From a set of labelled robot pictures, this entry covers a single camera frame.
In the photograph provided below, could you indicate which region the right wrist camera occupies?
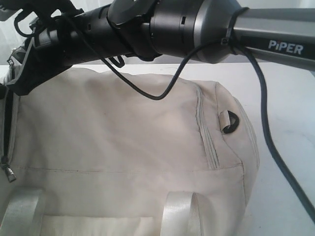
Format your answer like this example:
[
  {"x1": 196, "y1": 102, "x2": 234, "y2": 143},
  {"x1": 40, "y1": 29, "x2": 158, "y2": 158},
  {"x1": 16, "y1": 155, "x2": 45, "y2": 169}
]
[{"x1": 0, "y1": 0, "x2": 76, "y2": 22}]

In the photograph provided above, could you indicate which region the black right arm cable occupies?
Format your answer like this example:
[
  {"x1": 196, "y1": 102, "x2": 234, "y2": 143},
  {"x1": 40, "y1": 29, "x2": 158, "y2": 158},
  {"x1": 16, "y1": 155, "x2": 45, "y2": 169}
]
[{"x1": 59, "y1": 9, "x2": 315, "y2": 217}]

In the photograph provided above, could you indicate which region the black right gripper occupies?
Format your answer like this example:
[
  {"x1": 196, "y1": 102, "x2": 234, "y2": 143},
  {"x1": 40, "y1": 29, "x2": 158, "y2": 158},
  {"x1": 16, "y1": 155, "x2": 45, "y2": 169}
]
[{"x1": 6, "y1": 9, "x2": 103, "y2": 96}]

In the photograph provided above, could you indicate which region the cream fabric duffel bag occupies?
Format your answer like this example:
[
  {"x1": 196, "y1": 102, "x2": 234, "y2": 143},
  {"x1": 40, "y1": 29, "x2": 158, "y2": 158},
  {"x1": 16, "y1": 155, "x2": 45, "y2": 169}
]
[{"x1": 0, "y1": 68, "x2": 259, "y2": 236}]

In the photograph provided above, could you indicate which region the white backdrop curtain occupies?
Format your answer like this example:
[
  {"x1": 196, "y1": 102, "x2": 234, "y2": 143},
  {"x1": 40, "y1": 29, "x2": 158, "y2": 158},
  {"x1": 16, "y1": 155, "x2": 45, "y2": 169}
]
[{"x1": 0, "y1": 0, "x2": 315, "y2": 65}]

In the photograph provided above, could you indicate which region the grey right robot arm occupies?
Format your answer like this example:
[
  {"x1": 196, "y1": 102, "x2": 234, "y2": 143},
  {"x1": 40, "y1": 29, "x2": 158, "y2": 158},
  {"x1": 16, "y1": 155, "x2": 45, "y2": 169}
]
[{"x1": 0, "y1": 0, "x2": 315, "y2": 96}]

